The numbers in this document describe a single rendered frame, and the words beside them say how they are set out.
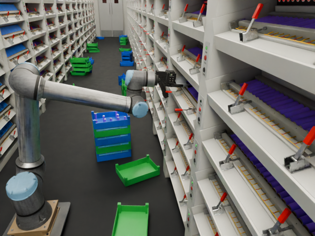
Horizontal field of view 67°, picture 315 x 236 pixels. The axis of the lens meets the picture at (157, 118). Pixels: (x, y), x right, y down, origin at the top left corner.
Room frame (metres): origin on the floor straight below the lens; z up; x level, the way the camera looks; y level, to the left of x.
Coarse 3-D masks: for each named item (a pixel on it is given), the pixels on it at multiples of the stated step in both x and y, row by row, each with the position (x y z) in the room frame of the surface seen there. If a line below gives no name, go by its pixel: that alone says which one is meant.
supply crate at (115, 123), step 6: (102, 114) 1.91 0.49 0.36; (108, 114) 1.93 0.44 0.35; (114, 114) 1.94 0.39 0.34; (120, 114) 1.96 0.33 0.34; (126, 114) 1.93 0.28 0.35; (102, 120) 1.86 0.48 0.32; (108, 120) 1.86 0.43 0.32; (114, 120) 1.86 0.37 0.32; (120, 120) 1.76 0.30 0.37; (126, 120) 1.78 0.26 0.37; (96, 126) 1.70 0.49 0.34; (102, 126) 1.72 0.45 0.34; (108, 126) 1.73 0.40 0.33; (114, 126) 1.75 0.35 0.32
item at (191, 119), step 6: (174, 90) 1.41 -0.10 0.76; (174, 96) 1.33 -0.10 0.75; (180, 96) 1.30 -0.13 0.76; (180, 102) 1.22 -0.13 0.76; (186, 102) 1.21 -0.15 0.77; (180, 108) 1.19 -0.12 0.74; (186, 108) 1.13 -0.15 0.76; (186, 114) 1.07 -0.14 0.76; (192, 114) 1.05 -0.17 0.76; (186, 120) 1.09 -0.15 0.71; (192, 120) 0.99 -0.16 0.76; (192, 126) 0.95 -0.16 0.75
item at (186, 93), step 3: (180, 87) 1.39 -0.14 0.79; (183, 87) 1.37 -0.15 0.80; (183, 90) 1.32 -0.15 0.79; (186, 90) 1.31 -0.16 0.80; (186, 93) 1.27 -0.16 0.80; (189, 96) 1.21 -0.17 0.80; (189, 99) 1.19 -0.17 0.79; (192, 99) 1.17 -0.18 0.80; (192, 102) 1.14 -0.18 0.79; (195, 102) 1.13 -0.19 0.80; (195, 105) 1.09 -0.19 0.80
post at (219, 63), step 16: (208, 0) 0.90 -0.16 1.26; (224, 0) 0.82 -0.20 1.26; (240, 0) 0.83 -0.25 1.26; (256, 0) 0.83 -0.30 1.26; (272, 0) 0.84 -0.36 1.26; (208, 16) 0.88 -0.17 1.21; (208, 32) 0.87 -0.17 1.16; (208, 64) 0.83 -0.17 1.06; (224, 64) 0.82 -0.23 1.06; (240, 64) 0.83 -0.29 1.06; (208, 112) 0.82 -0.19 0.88; (192, 160) 0.90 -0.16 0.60; (208, 160) 0.82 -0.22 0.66; (192, 176) 0.88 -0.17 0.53; (192, 224) 0.82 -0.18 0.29
